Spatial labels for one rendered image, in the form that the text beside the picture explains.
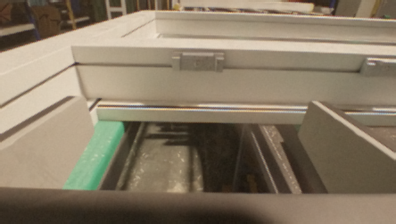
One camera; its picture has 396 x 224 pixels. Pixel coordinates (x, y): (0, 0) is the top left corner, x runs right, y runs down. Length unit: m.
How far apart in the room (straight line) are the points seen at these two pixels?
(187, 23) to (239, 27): 0.15
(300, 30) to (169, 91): 0.53
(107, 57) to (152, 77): 0.05
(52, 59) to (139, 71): 0.07
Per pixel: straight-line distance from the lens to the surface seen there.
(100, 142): 0.19
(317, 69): 0.24
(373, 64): 0.25
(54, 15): 6.41
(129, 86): 0.22
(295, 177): 0.57
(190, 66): 0.19
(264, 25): 0.64
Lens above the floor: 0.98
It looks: 31 degrees down
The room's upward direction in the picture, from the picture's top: 2 degrees clockwise
